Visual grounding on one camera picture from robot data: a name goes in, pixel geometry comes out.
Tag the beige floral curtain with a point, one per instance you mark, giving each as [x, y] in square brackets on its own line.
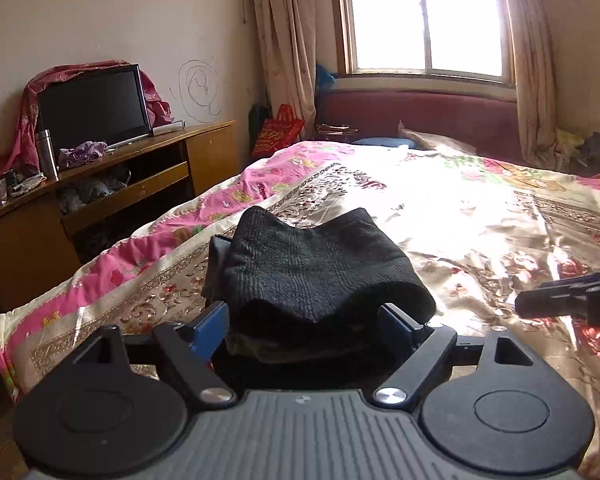
[287, 38]
[535, 82]

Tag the purple crumpled cloth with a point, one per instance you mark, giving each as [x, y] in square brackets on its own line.
[83, 154]

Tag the black flat screen tv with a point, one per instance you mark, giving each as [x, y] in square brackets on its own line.
[100, 106]

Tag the maroon padded window bench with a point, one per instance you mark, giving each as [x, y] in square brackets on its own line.
[489, 125]

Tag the wooden tv cabinet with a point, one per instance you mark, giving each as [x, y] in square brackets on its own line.
[49, 232]

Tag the floral satin bedspread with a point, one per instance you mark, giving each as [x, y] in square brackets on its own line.
[463, 289]

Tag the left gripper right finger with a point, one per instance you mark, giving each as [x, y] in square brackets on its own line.
[421, 353]

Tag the dark clothes pile on nightstand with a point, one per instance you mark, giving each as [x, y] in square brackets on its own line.
[586, 160]

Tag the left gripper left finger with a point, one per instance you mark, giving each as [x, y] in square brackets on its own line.
[184, 357]

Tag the steel thermos flask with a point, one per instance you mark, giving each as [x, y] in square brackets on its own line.
[46, 157]

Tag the left beige floral curtain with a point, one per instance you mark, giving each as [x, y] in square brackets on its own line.
[287, 38]

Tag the pink cloth behind tv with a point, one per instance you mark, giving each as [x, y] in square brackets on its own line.
[23, 156]

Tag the dark grey knit pants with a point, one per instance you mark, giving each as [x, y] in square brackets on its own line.
[302, 294]

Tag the right beige floral curtain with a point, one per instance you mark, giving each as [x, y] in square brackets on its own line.
[535, 82]

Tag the window with frame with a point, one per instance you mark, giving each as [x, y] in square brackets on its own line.
[466, 40]

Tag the red shopping bag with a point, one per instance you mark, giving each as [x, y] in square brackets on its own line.
[278, 132]

